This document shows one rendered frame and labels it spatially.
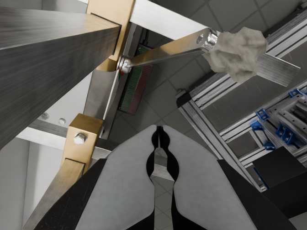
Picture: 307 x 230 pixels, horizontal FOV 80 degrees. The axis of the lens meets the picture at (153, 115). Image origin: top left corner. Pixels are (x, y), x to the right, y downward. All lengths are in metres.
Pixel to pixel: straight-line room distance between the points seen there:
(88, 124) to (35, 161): 0.45
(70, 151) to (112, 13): 0.24
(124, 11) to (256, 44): 0.17
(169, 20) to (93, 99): 0.29
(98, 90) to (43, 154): 0.36
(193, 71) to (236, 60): 0.91
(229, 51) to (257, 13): 0.99
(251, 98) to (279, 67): 0.80
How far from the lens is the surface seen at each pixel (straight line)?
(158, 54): 0.17
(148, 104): 1.23
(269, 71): 0.31
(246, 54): 0.28
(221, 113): 1.09
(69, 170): 0.37
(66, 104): 0.60
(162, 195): 1.77
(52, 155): 0.73
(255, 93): 1.11
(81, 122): 0.35
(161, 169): 0.38
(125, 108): 0.47
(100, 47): 0.17
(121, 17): 0.25
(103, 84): 0.45
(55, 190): 0.34
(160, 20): 0.26
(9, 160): 0.67
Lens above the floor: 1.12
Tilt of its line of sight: 63 degrees down
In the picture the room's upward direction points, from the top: 180 degrees clockwise
